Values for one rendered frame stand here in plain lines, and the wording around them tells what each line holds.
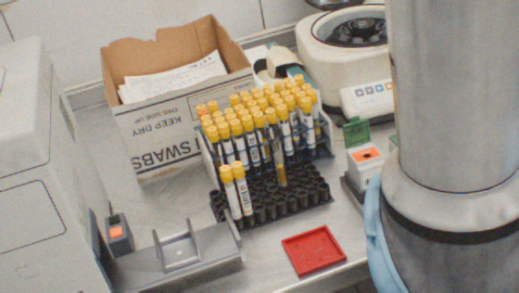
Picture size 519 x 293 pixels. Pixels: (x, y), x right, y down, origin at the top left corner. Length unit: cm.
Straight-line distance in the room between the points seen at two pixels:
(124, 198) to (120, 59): 34
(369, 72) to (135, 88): 46
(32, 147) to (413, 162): 37
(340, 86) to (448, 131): 63
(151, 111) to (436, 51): 63
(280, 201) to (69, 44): 61
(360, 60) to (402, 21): 63
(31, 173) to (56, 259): 12
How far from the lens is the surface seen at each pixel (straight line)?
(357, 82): 98
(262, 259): 75
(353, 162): 77
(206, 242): 74
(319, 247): 75
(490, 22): 32
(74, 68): 123
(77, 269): 67
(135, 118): 90
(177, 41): 115
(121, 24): 120
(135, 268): 74
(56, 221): 62
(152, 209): 89
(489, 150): 37
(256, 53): 113
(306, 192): 81
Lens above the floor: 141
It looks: 34 degrees down
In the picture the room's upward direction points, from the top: 11 degrees counter-clockwise
